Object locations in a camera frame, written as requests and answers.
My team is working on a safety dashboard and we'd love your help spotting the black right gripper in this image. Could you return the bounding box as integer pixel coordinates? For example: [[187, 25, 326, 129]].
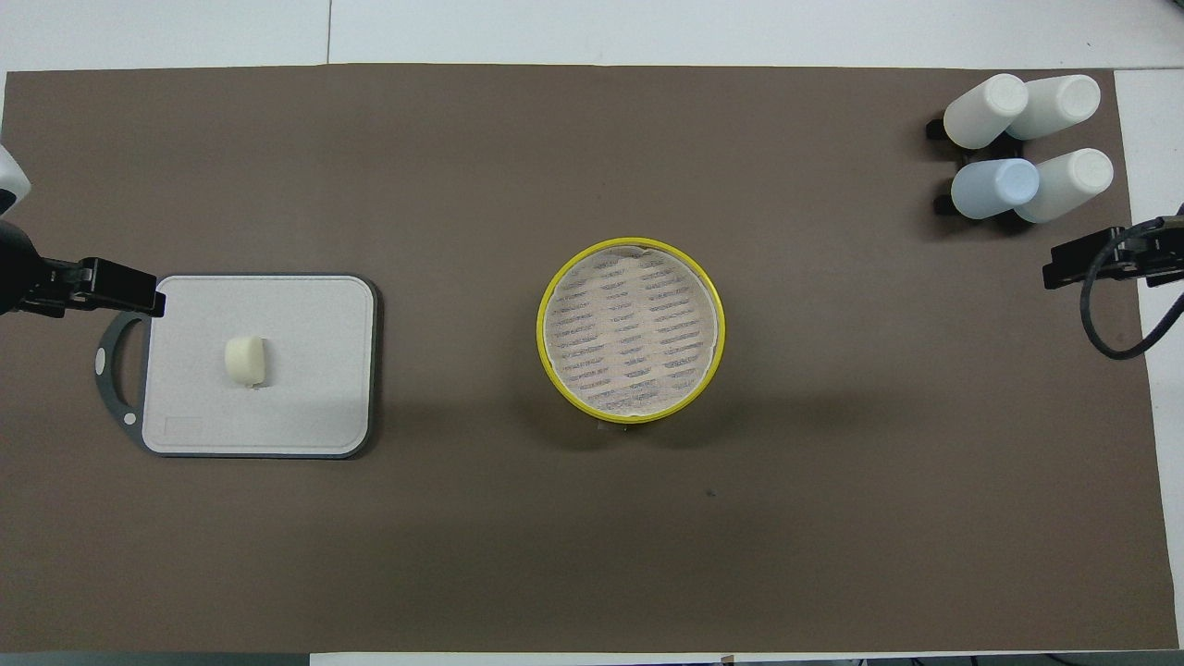
[[1042, 215, 1184, 290]]

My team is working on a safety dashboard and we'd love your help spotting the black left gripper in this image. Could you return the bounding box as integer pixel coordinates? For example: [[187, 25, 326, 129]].
[[0, 220, 167, 318]]

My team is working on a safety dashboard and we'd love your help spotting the white steamed bun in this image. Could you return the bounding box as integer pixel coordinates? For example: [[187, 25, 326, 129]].
[[225, 336, 269, 388]]

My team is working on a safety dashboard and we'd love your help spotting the yellow bamboo steamer basket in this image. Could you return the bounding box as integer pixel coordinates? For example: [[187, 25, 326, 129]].
[[555, 407, 713, 432]]

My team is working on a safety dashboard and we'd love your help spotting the white plastic bottle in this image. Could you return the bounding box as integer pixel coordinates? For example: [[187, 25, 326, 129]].
[[943, 74, 1030, 151], [1006, 74, 1102, 142], [1015, 148, 1115, 224]]

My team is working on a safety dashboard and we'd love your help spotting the pale blue plastic bottle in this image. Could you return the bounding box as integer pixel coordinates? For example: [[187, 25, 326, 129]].
[[951, 158, 1041, 220]]

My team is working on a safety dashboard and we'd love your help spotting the black bottle rack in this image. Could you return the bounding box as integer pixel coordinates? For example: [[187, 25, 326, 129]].
[[926, 111, 1030, 218]]

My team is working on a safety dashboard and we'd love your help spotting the white cutting board grey rim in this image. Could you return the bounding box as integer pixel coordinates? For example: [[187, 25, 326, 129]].
[[94, 272, 380, 461]]

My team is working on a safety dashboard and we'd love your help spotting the brown table mat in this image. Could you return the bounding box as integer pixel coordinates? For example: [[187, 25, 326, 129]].
[[0, 63, 1180, 653]]

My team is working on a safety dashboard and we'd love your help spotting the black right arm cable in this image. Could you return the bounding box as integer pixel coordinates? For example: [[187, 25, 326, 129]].
[[1080, 217, 1184, 360]]

